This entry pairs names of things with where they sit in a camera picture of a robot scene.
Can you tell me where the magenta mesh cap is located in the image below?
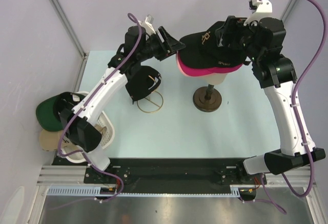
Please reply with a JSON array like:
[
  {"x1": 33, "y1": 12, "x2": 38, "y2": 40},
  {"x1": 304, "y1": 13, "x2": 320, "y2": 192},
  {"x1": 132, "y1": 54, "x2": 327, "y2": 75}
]
[{"x1": 178, "y1": 56, "x2": 243, "y2": 77}]

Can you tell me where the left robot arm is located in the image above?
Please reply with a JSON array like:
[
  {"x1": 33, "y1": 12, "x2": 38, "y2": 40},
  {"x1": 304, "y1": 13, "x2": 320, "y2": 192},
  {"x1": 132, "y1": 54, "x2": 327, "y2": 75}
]
[{"x1": 59, "y1": 26, "x2": 185, "y2": 183}]

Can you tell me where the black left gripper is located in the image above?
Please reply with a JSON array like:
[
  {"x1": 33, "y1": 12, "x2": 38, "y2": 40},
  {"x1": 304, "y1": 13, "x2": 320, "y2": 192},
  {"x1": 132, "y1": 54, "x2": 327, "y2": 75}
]
[{"x1": 136, "y1": 27, "x2": 185, "y2": 62}]

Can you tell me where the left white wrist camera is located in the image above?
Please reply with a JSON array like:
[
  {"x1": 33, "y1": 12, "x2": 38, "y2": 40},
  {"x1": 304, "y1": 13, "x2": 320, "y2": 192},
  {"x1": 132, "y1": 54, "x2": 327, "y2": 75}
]
[{"x1": 138, "y1": 14, "x2": 156, "y2": 36}]

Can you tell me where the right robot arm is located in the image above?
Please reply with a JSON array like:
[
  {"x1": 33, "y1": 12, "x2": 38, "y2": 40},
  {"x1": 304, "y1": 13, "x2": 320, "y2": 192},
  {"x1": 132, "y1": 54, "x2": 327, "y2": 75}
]
[{"x1": 215, "y1": 16, "x2": 326, "y2": 184}]

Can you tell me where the wooden mannequin head stand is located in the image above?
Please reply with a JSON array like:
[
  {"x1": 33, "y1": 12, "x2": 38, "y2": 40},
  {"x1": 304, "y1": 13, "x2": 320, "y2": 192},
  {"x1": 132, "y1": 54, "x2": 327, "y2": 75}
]
[{"x1": 193, "y1": 73, "x2": 227, "y2": 112}]

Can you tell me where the green brim black cap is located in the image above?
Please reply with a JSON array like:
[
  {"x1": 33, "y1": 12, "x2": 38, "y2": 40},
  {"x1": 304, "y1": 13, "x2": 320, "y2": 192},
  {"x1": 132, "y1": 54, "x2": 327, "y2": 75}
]
[{"x1": 36, "y1": 92, "x2": 86, "y2": 132}]

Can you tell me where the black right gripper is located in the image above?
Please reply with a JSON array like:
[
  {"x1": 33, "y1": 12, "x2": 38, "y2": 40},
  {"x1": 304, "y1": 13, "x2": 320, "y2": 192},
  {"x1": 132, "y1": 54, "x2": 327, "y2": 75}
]
[{"x1": 215, "y1": 15, "x2": 261, "y2": 62}]

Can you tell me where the beige cap in basket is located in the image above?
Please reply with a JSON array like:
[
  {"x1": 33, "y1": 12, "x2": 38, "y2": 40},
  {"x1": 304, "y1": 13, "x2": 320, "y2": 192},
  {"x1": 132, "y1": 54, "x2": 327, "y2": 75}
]
[{"x1": 39, "y1": 124, "x2": 112, "y2": 151}]

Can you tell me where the white plastic basket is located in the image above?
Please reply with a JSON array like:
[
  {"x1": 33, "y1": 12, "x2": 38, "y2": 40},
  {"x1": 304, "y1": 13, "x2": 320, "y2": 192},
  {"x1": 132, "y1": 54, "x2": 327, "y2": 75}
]
[{"x1": 53, "y1": 91, "x2": 115, "y2": 164}]

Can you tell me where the gold wire hat stand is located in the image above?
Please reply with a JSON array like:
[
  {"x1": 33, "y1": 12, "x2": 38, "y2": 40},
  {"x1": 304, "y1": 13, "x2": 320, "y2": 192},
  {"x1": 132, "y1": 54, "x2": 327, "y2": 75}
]
[{"x1": 136, "y1": 75, "x2": 164, "y2": 114}]

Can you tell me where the black cap with gold lettering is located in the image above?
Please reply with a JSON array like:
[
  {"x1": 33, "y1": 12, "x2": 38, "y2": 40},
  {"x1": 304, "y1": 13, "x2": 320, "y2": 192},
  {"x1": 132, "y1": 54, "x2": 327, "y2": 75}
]
[{"x1": 125, "y1": 66, "x2": 161, "y2": 103}]

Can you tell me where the white slotted cable duct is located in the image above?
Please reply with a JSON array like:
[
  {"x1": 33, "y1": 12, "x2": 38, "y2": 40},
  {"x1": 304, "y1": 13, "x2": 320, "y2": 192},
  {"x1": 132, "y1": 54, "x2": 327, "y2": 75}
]
[{"x1": 47, "y1": 186, "x2": 256, "y2": 197}]

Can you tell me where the left aluminium frame post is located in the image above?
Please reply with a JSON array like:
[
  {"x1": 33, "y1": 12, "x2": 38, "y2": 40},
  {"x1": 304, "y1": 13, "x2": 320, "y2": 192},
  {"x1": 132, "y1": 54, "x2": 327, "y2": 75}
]
[{"x1": 49, "y1": 0, "x2": 86, "y2": 59}]

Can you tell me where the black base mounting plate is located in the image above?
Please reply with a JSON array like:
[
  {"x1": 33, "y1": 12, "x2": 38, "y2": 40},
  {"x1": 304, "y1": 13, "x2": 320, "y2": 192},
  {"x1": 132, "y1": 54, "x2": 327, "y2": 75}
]
[{"x1": 52, "y1": 157, "x2": 267, "y2": 195}]

